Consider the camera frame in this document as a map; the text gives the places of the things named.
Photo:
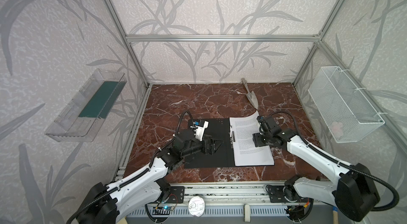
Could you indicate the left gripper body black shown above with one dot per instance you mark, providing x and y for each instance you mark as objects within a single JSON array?
[{"x": 205, "y": 146}]

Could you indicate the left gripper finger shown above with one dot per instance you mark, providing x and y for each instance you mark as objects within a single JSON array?
[
  {"x": 210, "y": 150},
  {"x": 213, "y": 143}
]

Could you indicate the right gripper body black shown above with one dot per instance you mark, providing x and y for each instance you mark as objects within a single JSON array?
[{"x": 257, "y": 140}]

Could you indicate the black folder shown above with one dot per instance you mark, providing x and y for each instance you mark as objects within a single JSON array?
[{"x": 230, "y": 145}]

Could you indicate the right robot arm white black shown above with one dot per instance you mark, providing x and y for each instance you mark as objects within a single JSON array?
[{"x": 348, "y": 187}]

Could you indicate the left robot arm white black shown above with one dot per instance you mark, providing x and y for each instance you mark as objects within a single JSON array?
[{"x": 109, "y": 204}]

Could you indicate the metal lever clip mechanism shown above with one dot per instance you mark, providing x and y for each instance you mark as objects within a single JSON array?
[{"x": 232, "y": 135}]

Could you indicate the metal garden trowel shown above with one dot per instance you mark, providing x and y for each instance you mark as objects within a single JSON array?
[{"x": 250, "y": 95}]

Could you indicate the round metal can lid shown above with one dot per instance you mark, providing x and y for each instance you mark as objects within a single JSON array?
[{"x": 196, "y": 206}]

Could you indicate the pink object in basket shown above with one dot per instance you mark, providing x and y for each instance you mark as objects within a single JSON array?
[{"x": 336, "y": 129}]

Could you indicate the green circuit board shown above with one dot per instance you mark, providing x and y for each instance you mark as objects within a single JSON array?
[{"x": 164, "y": 210}]

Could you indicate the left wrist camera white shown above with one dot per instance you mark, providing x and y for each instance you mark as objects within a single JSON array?
[{"x": 199, "y": 128}]

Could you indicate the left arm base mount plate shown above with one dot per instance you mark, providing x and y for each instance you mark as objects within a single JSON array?
[{"x": 174, "y": 194}]

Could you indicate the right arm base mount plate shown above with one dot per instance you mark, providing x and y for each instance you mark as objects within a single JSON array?
[{"x": 284, "y": 194}]

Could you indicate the white wire mesh basket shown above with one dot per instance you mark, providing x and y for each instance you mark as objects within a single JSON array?
[{"x": 339, "y": 99}]

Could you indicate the blue shovel wooden handle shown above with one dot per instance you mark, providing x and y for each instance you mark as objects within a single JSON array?
[{"x": 335, "y": 215}]

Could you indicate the clear plastic wall tray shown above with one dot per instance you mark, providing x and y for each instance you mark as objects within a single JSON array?
[{"x": 85, "y": 114}]

